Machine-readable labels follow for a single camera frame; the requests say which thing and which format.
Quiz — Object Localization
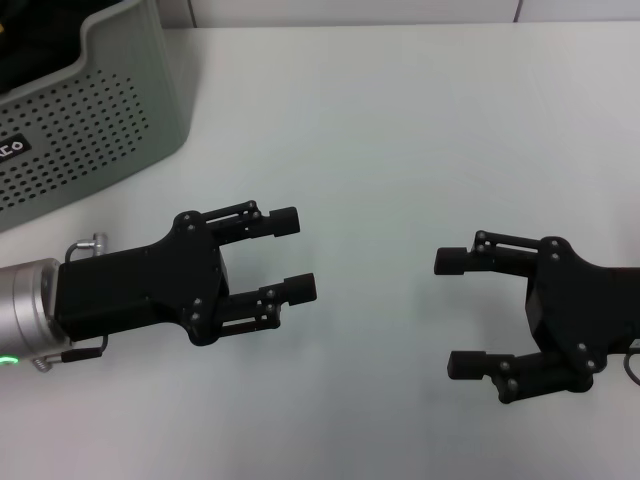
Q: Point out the black label with white print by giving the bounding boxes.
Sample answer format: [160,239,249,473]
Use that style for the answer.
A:
[0,133,32,164]

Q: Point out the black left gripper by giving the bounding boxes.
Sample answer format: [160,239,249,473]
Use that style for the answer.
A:
[56,211,232,347]

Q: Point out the dark towels pile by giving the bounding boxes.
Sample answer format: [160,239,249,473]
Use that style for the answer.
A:
[0,0,109,95]

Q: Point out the grey perforated storage box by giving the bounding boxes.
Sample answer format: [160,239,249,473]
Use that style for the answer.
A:
[0,0,196,235]

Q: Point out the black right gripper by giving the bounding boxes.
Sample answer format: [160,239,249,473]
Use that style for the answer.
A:
[433,230,640,406]

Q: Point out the silver left wrist cable connector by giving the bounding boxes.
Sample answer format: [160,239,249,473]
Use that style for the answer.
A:
[63,230,115,265]

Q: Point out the black left wrist cable with spring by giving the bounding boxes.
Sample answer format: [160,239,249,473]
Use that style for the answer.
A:
[31,333,110,374]

